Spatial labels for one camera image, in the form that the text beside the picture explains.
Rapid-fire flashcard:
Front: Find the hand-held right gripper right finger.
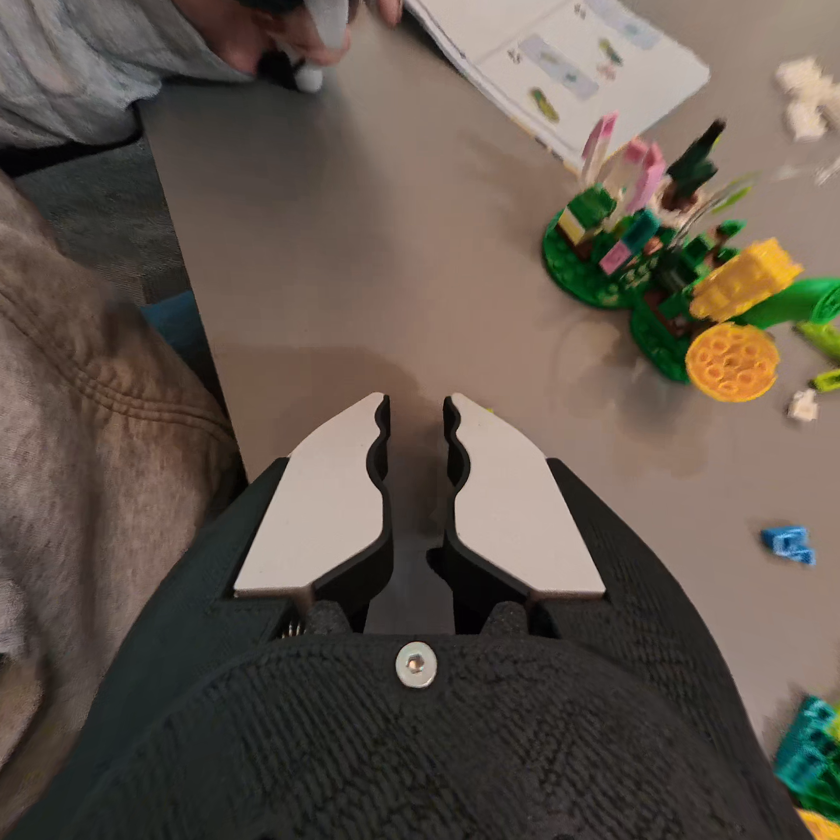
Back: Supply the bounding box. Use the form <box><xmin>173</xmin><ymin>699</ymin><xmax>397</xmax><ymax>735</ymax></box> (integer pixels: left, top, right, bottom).
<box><xmin>443</xmin><ymin>392</ymin><xmax>606</xmax><ymax>601</ymax></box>

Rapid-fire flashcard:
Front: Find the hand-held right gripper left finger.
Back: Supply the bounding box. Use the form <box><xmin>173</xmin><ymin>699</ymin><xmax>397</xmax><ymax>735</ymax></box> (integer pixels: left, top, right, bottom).
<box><xmin>233</xmin><ymin>392</ymin><xmax>395</xmax><ymax>599</ymax></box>

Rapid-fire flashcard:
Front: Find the green lego garden model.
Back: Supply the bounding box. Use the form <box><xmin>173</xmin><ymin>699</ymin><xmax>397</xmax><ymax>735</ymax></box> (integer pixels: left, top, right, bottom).
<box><xmin>541</xmin><ymin>112</ymin><xmax>840</xmax><ymax>403</ymax></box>

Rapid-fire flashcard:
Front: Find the person's left forearm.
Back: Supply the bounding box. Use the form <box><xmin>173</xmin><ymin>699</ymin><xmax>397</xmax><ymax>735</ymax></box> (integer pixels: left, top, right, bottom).
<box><xmin>0</xmin><ymin>0</ymin><xmax>257</xmax><ymax>148</ymax></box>

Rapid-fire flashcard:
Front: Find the blue lego piece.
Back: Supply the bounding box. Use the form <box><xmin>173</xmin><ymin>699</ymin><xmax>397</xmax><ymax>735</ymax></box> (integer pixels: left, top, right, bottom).
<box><xmin>761</xmin><ymin>525</ymin><xmax>816</xmax><ymax>567</ymax></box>

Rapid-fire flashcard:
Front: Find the person's left hand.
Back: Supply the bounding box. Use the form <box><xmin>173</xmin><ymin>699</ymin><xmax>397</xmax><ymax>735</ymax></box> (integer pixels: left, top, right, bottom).
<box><xmin>174</xmin><ymin>0</ymin><xmax>404</xmax><ymax>74</ymax></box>

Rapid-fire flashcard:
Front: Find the blue seat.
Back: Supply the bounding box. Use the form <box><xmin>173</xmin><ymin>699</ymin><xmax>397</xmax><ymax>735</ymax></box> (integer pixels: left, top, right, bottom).
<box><xmin>141</xmin><ymin>292</ymin><xmax>221</xmax><ymax>388</ymax></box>

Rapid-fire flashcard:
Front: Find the instruction booklet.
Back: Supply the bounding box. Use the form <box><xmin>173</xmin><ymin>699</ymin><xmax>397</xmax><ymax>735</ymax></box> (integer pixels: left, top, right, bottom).
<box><xmin>403</xmin><ymin>0</ymin><xmax>711</xmax><ymax>173</ymax></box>

